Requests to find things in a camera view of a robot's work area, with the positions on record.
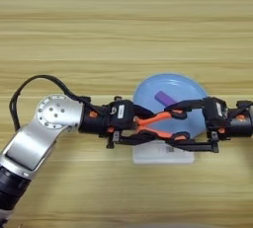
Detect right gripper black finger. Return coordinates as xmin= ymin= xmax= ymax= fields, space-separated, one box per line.
xmin=163 ymin=99 xmax=206 ymax=113
xmin=165 ymin=138 xmax=215 ymax=153

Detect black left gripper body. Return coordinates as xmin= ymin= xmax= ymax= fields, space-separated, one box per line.
xmin=78 ymin=103 xmax=136 ymax=149

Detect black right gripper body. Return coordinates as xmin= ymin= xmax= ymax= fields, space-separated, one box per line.
xmin=206 ymin=100 xmax=253 ymax=154

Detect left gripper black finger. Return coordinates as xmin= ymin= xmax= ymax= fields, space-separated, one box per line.
xmin=132 ymin=104 xmax=156 ymax=121
xmin=117 ymin=131 xmax=162 ymax=147

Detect orange black needle-nose pliers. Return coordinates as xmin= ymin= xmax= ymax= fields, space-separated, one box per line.
xmin=132 ymin=108 xmax=191 ymax=141

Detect purple rectangular block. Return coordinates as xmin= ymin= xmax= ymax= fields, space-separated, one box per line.
xmin=154 ymin=90 xmax=179 ymax=107

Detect light blue round plate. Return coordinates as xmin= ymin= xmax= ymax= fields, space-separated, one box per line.
xmin=132 ymin=72 xmax=210 ymax=141

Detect white rectangular device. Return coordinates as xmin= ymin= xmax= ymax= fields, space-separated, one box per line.
xmin=131 ymin=139 xmax=196 ymax=165

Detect left gripper small black box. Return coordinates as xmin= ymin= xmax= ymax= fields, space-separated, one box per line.
xmin=108 ymin=99 xmax=135 ymax=131

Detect gripper small black box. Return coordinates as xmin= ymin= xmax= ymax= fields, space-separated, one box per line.
xmin=108 ymin=99 xmax=135 ymax=131
xmin=202 ymin=97 xmax=229 ymax=129

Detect right gripper small black box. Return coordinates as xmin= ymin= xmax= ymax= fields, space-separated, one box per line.
xmin=202 ymin=97 xmax=229 ymax=129

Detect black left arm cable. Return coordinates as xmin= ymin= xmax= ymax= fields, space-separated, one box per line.
xmin=9 ymin=74 xmax=93 ymax=132

